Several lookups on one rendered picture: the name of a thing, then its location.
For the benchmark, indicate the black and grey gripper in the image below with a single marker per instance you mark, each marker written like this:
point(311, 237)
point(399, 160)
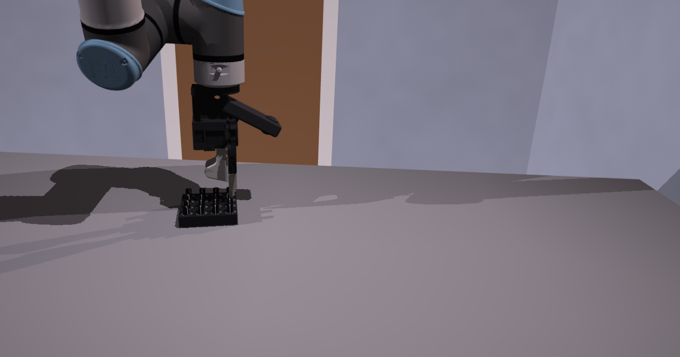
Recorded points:
point(220, 130)

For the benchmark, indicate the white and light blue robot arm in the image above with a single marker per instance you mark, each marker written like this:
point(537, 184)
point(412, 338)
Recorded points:
point(122, 37)

